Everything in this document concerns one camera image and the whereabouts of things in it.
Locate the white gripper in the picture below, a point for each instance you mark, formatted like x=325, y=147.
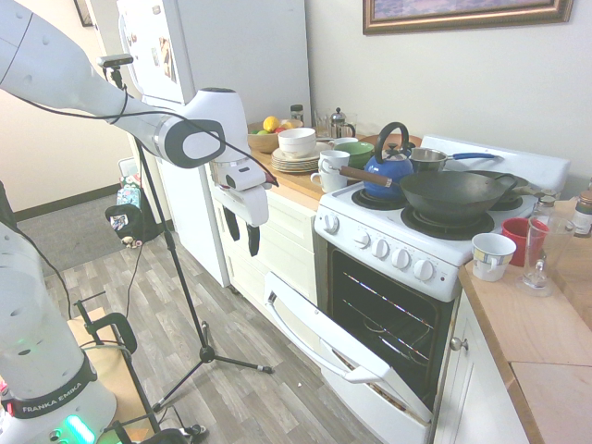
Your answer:
x=247, y=203

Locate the white oven door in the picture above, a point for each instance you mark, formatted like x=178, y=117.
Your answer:
x=324, y=337

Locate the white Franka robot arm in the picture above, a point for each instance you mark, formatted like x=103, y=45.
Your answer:
x=46, y=69

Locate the white electric stove oven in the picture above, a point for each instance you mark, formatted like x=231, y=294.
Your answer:
x=462, y=245

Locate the cream drawer cabinet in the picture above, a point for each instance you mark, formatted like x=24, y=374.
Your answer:
x=287, y=245

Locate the black tripod stand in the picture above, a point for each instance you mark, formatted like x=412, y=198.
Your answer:
x=173, y=245

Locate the white stove knob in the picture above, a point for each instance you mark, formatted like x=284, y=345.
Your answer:
x=401, y=258
x=330, y=223
x=380, y=248
x=362, y=239
x=423, y=270

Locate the stack of cream plates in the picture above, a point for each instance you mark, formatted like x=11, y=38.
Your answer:
x=296, y=164

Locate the wooden fruit bowl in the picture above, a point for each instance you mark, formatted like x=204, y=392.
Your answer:
x=263, y=142

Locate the white ceramic bowl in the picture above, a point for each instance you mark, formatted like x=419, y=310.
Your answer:
x=296, y=141

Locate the black bag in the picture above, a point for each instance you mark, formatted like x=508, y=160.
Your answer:
x=131, y=224

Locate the yellow lemon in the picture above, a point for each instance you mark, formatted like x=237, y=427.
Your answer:
x=271, y=123

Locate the colourful gift bag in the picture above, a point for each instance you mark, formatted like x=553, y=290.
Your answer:
x=129, y=194

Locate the glass jar with black lid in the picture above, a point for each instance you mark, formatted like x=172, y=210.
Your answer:
x=297, y=113

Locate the clear glass pitcher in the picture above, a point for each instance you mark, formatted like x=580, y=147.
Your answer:
x=322, y=124

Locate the white cup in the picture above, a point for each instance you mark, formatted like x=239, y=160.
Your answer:
x=342, y=141

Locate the green ceramic bowl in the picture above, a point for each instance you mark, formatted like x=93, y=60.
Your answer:
x=358, y=155

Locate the glass french press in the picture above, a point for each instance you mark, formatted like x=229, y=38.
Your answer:
x=341, y=125

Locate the black table clamp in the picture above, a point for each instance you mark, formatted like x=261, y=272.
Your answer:
x=125, y=326

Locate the round wooden board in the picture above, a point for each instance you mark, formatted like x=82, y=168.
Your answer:
x=370, y=139

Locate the grey floor rug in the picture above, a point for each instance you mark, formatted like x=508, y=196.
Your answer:
x=69, y=236

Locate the white refrigerator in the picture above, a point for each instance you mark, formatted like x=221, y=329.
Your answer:
x=240, y=46

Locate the photo on refrigerator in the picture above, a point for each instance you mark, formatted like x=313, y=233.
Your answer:
x=167, y=60

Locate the metal cabinet knob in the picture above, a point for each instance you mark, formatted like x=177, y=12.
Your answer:
x=458, y=344

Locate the white patterned mug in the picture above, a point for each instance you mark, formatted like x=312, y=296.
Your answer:
x=492, y=254

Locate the red mug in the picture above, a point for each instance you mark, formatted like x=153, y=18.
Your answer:
x=513, y=233

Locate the small dark framed picture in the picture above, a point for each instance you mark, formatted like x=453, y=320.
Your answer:
x=84, y=11

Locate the white corner cabinet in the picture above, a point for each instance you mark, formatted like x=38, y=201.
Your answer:
x=467, y=398

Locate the black skillet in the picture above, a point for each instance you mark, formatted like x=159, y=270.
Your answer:
x=520, y=182

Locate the clear glass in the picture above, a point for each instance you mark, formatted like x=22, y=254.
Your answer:
x=541, y=259

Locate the small glass shaker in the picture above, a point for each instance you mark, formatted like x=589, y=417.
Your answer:
x=546, y=205

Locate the brown spice jar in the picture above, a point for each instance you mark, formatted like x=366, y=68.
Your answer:
x=583, y=215

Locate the grey camera on stand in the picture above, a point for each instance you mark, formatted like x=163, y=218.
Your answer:
x=115, y=60

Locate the gold framed wall picture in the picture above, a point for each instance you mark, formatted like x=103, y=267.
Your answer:
x=467, y=20

